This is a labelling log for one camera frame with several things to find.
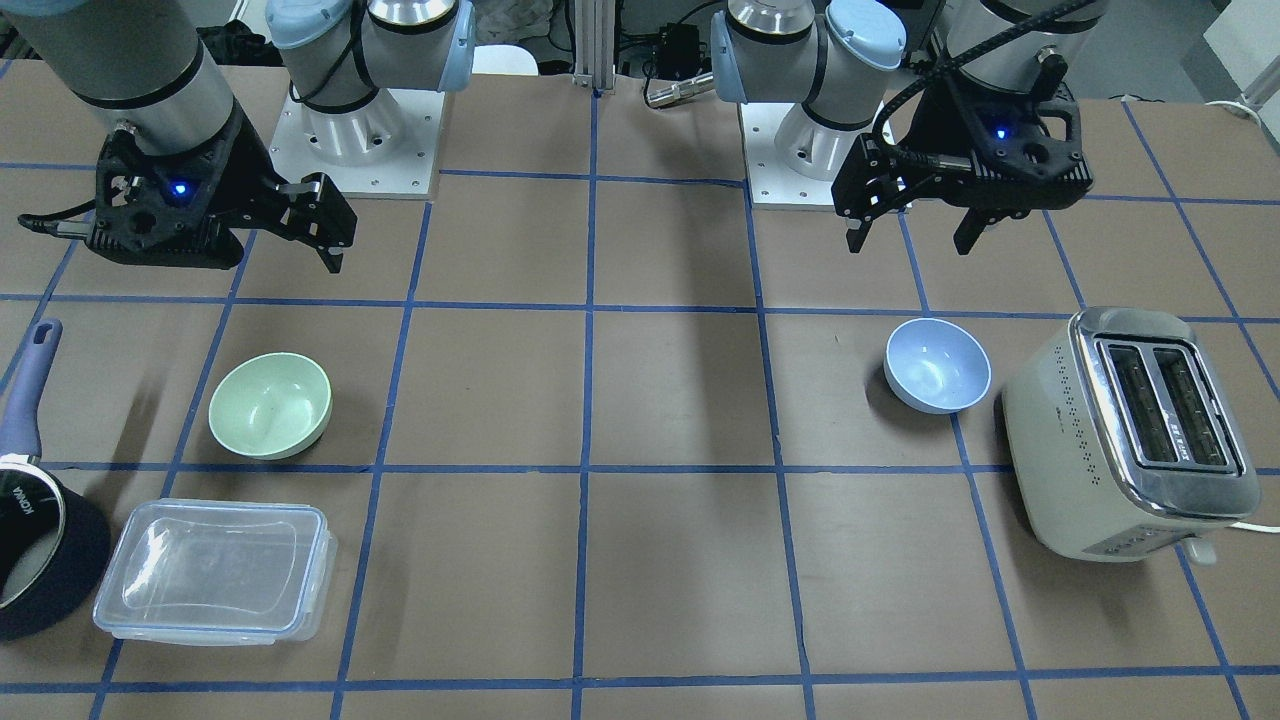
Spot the blue bowl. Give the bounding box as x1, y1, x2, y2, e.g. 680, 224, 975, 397
882, 318, 995, 415

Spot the green bowl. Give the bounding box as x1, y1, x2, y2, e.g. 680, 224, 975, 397
207, 352, 334, 460

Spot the robot arm over green bowl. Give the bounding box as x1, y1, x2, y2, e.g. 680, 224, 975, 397
3, 1, 476, 274

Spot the dark saucepan with purple handle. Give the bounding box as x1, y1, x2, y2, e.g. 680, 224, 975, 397
1, 318, 111, 643

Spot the black gripper near toaster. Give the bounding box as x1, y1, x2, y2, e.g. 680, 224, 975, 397
832, 78, 1093, 256

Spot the robot arm over blue bowl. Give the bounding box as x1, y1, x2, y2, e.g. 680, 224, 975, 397
709, 1, 1108, 255

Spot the black gripper near saucepan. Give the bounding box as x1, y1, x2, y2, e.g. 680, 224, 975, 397
86, 102, 358, 274

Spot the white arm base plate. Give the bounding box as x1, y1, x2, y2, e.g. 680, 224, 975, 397
268, 88, 448, 201
739, 102, 870, 211

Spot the cream and chrome toaster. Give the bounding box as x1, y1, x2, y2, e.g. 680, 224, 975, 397
1001, 306, 1261, 566

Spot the clear plastic food container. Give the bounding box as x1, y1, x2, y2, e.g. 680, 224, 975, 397
92, 498, 338, 647

